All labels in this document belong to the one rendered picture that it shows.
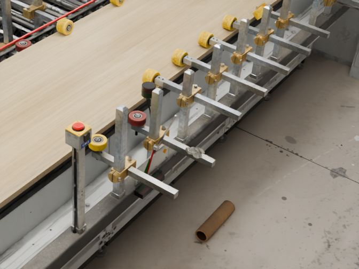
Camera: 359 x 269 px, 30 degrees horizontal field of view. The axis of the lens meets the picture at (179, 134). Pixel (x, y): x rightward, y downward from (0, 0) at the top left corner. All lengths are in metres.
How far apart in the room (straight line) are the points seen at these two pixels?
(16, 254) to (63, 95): 0.79
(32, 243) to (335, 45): 3.33
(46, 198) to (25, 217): 0.13
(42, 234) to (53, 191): 0.18
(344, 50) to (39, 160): 3.23
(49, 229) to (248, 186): 1.60
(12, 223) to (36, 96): 0.68
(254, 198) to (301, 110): 1.04
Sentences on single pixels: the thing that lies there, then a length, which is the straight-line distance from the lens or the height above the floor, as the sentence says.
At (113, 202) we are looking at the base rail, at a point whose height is 0.70.
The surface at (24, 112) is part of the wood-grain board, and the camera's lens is 3.07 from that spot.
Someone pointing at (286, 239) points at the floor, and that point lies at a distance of 3.86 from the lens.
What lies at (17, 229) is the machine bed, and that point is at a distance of 2.83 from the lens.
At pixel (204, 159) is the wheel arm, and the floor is 0.86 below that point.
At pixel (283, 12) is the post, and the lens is 3.84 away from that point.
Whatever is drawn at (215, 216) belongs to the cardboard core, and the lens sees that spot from 3.77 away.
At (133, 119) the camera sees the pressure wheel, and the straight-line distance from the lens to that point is 3.01.
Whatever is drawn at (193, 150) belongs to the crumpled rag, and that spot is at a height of 0.87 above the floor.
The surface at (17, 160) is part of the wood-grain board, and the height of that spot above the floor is 0.90.
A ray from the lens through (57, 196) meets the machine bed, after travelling 2.94.
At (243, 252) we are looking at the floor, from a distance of 3.73.
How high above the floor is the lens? 2.71
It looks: 38 degrees down
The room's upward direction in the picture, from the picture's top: 7 degrees clockwise
